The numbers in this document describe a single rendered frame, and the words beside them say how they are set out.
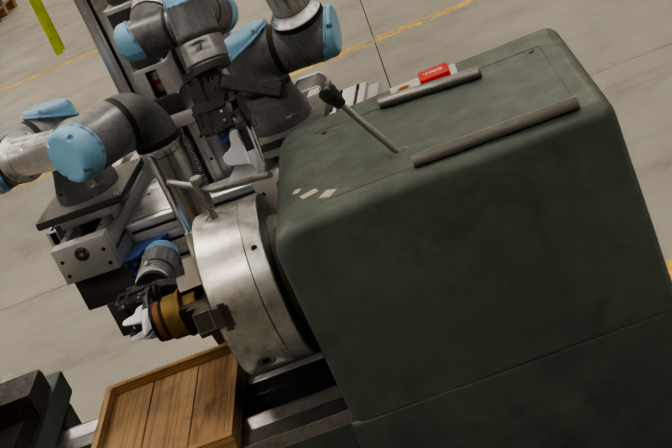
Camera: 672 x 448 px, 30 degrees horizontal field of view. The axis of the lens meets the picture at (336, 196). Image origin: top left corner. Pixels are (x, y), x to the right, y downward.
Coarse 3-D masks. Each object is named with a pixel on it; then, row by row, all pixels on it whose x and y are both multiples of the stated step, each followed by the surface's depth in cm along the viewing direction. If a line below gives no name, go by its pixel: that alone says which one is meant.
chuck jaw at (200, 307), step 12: (204, 300) 226; (180, 312) 226; (192, 312) 223; (204, 312) 218; (216, 312) 217; (228, 312) 217; (192, 324) 224; (204, 324) 219; (216, 324) 219; (228, 324) 217
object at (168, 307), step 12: (168, 300) 230; (180, 300) 231; (192, 300) 230; (156, 312) 230; (168, 312) 229; (156, 324) 230; (168, 324) 229; (180, 324) 229; (168, 336) 231; (180, 336) 231
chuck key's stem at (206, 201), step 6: (192, 180) 220; (198, 180) 220; (192, 186) 221; (198, 186) 221; (198, 192) 221; (204, 192) 221; (198, 198) 222; (204, 198) 222; (210, 198) 223; (204, 204) 222; (210, 204) 223; (210, 210) 223; (210, 216) 224; (216, 216) 224
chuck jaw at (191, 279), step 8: (192, 248) 234; (192, 256) 234; (184, 264) 233; (192, 264) 233; (192, 272) 233; (176, 280) 233; (184, 280) 233; (192, 280) 232; (200, 280) 232; (184, 288) 232; (192, 288) 232; (200, 288) 234
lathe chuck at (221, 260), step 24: (192, 240) 222; (216, 240) 219; (240, 240) 218; (216, 264) 217; (240, 264) 216; (216, 288) 216; (240, 288) 216; (240, 312) 216; (264, 312) 216; (240, 336) 217; (264, 336) 218; (240, 360) 221; (288, 360) 225
